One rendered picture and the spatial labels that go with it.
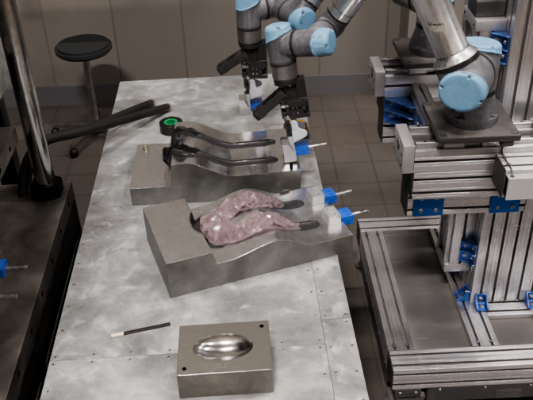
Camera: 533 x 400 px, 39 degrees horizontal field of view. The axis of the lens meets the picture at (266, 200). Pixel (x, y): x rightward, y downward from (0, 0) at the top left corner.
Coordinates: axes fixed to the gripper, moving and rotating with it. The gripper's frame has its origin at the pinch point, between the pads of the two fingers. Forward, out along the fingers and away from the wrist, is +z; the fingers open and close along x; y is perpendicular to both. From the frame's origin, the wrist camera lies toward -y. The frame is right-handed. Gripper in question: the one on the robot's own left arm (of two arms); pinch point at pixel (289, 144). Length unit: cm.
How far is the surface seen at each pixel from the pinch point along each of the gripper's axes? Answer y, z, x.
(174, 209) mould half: -33.6, 1.9, -26.6
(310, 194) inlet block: 3.0, 8.9, -18.0
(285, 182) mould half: -3.2, 9.2, -6.0
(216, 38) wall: -30, 19, 234
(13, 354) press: -72, 14, -62
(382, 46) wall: 66, 43, 234
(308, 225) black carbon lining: 1.0, 13.0, -27.6
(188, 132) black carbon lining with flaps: -29.7, -6.2, 8.4
